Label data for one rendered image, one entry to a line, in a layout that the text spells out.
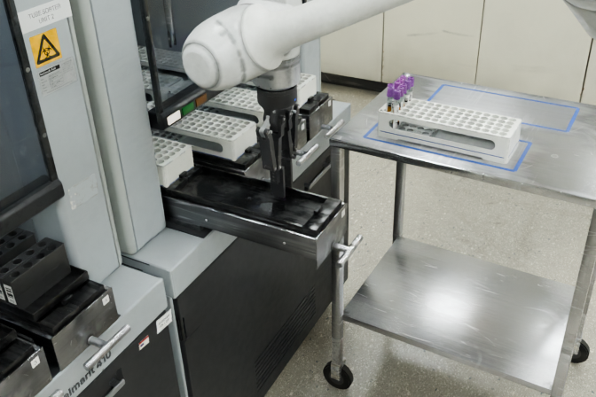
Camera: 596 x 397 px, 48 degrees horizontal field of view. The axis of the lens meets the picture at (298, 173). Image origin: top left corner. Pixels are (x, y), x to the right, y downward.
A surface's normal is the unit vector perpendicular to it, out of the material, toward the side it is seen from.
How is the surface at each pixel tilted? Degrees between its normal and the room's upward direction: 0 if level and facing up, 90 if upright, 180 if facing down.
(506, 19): 90
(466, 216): 0
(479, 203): 0
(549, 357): 0
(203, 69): 94
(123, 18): 90
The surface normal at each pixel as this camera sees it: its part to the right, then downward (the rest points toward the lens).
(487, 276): -0.03, -0.86
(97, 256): 0.88, 0.22
